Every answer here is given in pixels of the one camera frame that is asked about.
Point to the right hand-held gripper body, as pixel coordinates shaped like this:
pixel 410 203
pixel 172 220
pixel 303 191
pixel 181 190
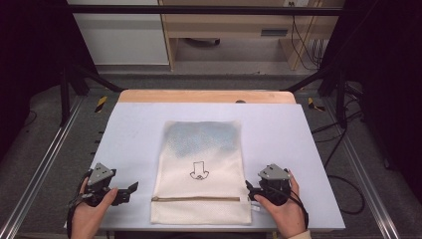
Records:
pixel 274 186

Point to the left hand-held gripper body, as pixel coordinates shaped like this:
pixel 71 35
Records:
pixel 99 175

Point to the person's right hand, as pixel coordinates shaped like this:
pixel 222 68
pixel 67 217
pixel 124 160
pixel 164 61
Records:
pixel 286 215

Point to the person's left hand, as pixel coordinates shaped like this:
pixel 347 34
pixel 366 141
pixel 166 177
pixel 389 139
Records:
pixel 89 215

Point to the white table mat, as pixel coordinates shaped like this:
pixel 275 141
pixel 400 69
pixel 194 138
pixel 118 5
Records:
pixel 132 139

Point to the white mesh laundry bag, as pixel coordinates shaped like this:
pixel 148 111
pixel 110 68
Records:
pixel 201 186

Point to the yellow black tape strip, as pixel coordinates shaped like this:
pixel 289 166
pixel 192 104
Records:
pixel 101 103
pixel 312 103

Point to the black metal stand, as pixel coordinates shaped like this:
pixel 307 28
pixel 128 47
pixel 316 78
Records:
pixel 66 93
pixel 340 96

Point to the wooden table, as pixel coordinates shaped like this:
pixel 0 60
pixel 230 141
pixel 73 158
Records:
pixel 205 96

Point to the black curtain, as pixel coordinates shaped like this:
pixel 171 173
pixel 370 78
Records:
pixel 30 59
pixel 388 83

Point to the white cabinet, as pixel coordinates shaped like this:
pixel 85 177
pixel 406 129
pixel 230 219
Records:
pixel 122 36

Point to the light wooden desk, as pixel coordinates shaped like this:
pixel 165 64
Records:
pixel 229 25

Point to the black horizontal bar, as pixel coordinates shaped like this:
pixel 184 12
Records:
pixel 199 10

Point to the aluminium floor rail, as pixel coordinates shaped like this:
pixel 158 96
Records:
pixel 365 179
pixel 40 172

